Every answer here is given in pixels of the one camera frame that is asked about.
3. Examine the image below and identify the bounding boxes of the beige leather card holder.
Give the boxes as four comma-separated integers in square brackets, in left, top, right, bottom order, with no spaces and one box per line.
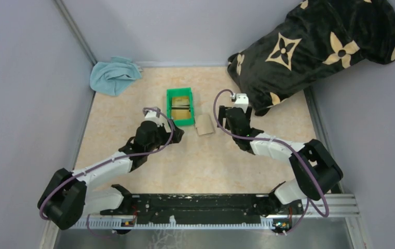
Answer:
[195,114,215,136]

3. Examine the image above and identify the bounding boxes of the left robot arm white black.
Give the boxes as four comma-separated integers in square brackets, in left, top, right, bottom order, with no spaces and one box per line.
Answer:
[37,120,185,230]

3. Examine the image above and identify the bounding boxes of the light blue cloth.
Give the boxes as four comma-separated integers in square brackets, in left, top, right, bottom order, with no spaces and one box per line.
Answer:
[89,57,142,96]

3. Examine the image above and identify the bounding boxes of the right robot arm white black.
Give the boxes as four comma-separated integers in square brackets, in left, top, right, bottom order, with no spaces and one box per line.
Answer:
[217,105,344,214]

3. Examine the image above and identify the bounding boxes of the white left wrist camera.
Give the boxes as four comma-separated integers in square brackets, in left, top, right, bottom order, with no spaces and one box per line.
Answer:
[144,108,160,125]

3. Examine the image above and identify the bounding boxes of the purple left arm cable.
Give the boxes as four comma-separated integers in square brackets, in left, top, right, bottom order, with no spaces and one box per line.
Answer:
[39,107,175,220]

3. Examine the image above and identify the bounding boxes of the black floral pillow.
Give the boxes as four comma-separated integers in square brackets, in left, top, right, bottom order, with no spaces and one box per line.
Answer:
[227,1,395,116]

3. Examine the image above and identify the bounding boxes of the green plastic bin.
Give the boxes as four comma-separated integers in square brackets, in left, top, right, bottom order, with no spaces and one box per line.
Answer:
[166,88,195,127]

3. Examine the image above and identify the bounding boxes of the aluminium rail frame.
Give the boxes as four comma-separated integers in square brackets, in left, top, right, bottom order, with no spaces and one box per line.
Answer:
[55,194,360,232]

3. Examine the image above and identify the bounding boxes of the gold card in bin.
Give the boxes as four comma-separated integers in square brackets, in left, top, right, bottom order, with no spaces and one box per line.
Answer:
[171,96,191,120]

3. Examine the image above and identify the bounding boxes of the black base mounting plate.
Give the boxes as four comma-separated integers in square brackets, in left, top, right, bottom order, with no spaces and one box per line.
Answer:
[100,194,303,225]

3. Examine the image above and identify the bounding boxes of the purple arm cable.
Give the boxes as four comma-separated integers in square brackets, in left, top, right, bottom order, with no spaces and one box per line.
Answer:
[39,107,175,220]
[213,89,330,218]

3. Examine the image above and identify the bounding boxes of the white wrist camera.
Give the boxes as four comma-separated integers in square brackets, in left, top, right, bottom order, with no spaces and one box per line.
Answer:
[144,108,160,125]
[231,93,249,113]

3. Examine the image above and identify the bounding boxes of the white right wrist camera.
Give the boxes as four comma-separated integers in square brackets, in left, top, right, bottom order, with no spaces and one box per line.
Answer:
[231,93,249,113]

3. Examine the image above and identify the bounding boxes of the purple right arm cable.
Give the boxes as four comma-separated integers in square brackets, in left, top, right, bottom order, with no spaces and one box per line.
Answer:
[213,89,330,218]

